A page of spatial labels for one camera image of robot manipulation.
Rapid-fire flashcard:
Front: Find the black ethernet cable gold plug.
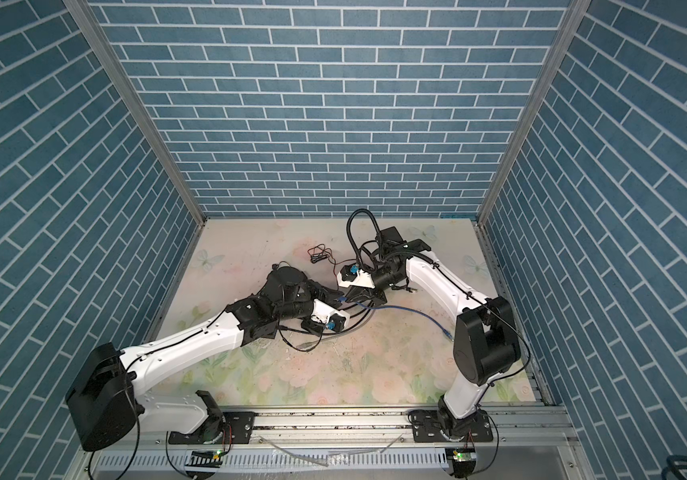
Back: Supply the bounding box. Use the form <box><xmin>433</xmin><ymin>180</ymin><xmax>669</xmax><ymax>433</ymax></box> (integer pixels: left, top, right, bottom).
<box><xmin>276</xmin><ymin>305</ymin><xmax>377</xmax><ymax>353</ymax></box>

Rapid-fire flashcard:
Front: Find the blue ethernet cable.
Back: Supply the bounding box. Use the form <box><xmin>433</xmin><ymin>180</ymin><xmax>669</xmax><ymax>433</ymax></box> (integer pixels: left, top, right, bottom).
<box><xmin>354</xmin><ymin>302</ymin><xmax>455</xmax><ymax>342</ymax></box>

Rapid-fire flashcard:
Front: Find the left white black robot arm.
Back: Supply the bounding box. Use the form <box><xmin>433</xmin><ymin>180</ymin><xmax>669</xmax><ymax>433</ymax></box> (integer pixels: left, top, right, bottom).
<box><xmin>65</xmin><ymin>266</ymin><xmax>343</xmax><ymax>452</ymax></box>

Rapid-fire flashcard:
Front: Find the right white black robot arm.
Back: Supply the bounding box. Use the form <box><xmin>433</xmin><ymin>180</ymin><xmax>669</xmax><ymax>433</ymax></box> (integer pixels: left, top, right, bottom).
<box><xmin>336</xmin><ymin>227</ymin><xmax>523</xmax><ymax>441</ymax></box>

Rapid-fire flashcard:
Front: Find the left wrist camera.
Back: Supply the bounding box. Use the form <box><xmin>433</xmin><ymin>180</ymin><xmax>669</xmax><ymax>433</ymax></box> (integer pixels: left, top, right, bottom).
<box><xmin>311</xmin><ymin>300</ymin><xmax>351</xmax><ymax>333</ymax></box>

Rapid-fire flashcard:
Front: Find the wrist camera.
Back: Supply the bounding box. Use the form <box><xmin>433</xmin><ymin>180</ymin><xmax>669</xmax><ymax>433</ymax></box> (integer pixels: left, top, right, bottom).
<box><xmin>311</xmin><ymin>300</ymin><xmax>351</xmax><ymax>333</ymax></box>
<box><xmin>337</xmin><ymin>263</ymin><xmax>375</xmax><ymax>289</ymax></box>

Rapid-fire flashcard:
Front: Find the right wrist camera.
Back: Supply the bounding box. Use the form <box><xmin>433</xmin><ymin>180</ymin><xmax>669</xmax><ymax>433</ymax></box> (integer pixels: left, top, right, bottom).
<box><xmin>337</xmin><ymin>263</ymin><xmax>375</xmax><ymax>289</ymax></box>

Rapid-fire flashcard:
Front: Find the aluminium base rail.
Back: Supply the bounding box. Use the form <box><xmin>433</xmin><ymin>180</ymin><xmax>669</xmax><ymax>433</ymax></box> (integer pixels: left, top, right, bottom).
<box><xmin>65</xmin><ymin>404</ymin><xmax>593</xmax><ymax>479</ymax></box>

